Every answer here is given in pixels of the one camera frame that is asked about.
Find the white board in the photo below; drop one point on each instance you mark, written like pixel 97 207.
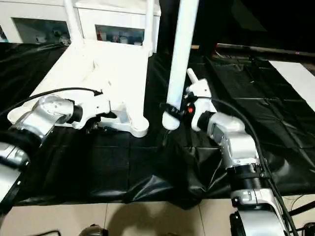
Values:
pixel 298 81

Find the black mat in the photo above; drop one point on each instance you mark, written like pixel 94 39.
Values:
pixel 147 167

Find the black metal rail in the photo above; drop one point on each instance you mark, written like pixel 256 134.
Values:
pixel 261 50

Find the white plastic table top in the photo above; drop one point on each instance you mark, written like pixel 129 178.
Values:
pixel 113 73

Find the white glass-door cabinet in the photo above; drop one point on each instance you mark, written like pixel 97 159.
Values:
pixel 113 14

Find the black floor stand bar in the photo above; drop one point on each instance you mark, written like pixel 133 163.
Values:
pixel 302 210

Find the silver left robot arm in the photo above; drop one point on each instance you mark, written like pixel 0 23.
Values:
pixel 39 120

